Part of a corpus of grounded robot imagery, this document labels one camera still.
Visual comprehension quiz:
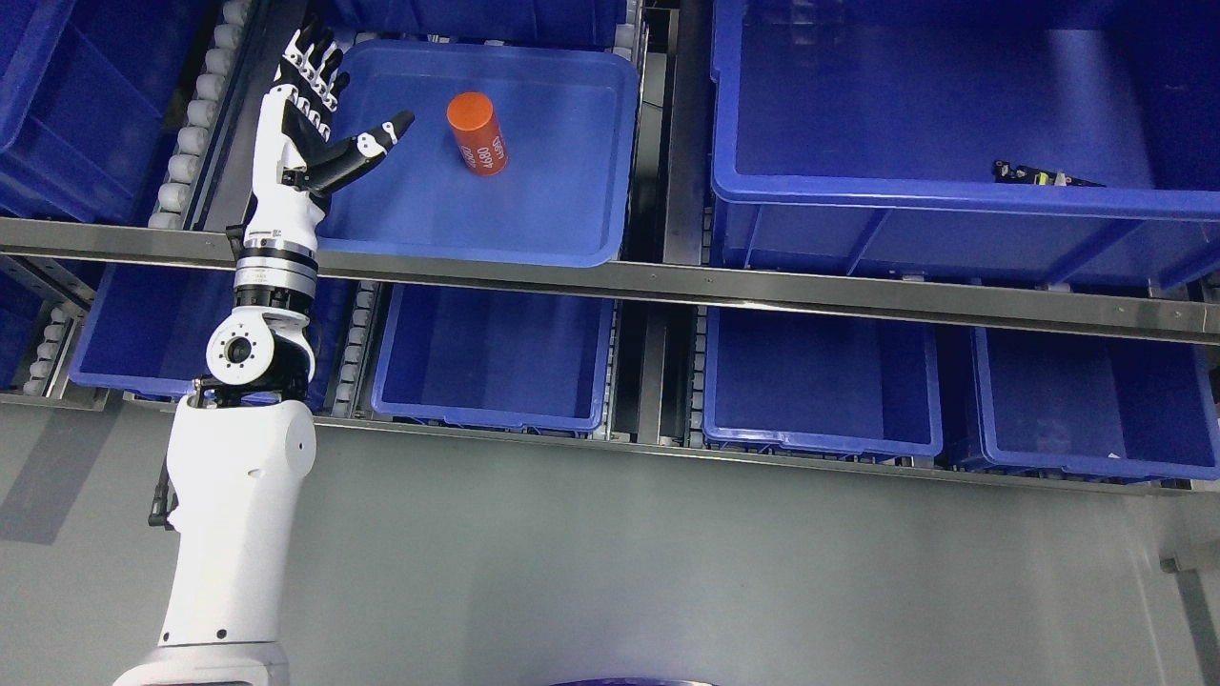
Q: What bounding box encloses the blue bin lower left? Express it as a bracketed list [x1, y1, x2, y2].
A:
[70, 264, 355, 410]

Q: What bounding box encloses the blue bin lower right-centre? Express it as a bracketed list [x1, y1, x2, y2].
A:
[702, 308, 946, 459]

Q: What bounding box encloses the steel shelf rack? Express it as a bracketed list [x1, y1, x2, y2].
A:
[0, 0, 1220, 496]

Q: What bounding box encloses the blue bin lower middle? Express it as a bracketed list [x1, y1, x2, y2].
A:
[370, 284, 615, 435]

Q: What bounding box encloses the large blue bin upper right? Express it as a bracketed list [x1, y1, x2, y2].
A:
[711, 1, 1219, 291]

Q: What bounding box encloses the blue bin upper left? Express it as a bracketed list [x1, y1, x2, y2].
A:
[1, 1, 218, 223]

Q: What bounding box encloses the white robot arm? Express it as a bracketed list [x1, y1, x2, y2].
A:
[118, 238, 318, 685]

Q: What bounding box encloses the small black electronic component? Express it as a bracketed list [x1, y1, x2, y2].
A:
[989, 160, 1107, 188]

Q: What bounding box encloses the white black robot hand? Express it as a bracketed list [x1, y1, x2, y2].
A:
[242, 17, 416, 256]

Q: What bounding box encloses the shallow blue tray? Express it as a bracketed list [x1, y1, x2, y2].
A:
[317, 39, 641, 269]

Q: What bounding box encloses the orange cylindrical capacitor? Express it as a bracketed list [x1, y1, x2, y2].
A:
[447, 92, 508, 177]

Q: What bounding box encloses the blue bin lower far right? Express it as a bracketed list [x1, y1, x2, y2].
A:
[937, 327, 1218, 483]

